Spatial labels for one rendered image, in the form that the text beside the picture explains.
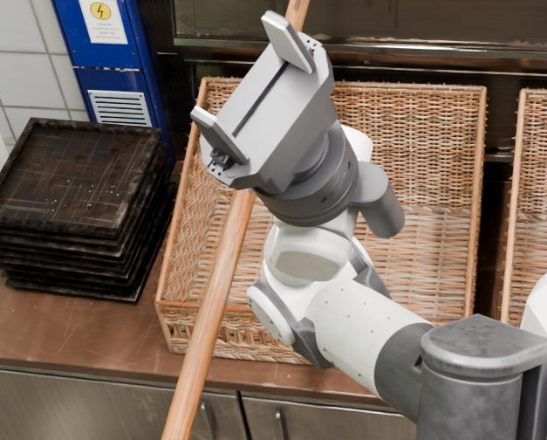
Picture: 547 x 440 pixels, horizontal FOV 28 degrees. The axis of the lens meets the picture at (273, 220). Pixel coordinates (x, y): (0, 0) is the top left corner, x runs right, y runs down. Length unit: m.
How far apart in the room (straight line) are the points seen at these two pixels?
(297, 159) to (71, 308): 1.39
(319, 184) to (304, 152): 0.03
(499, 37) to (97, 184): 0.79
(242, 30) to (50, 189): 0.47
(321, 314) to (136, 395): 1.03
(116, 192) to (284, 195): 1.24
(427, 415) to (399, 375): 0.05
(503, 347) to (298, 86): 0.33
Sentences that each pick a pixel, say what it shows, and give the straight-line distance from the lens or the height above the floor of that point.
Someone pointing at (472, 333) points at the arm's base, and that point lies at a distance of 1.02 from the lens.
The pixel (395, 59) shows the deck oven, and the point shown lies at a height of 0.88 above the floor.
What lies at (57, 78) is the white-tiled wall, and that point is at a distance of 2.34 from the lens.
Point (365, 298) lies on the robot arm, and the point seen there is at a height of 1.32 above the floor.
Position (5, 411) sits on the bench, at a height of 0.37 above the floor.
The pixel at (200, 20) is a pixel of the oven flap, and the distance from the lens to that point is 2.10.
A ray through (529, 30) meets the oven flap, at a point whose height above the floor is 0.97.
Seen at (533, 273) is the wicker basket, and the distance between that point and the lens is 2.12.
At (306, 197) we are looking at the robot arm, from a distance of 0.85.
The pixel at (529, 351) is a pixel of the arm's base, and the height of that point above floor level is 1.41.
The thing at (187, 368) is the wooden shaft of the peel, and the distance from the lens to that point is 1.26.
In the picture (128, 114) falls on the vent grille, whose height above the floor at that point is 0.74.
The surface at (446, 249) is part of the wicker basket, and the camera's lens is 2.15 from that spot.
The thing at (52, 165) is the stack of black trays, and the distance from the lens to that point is 2.17.
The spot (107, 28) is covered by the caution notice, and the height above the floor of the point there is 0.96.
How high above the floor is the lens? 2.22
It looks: 47 degrees down
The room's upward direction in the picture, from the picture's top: 10 degrees counter-clockwise
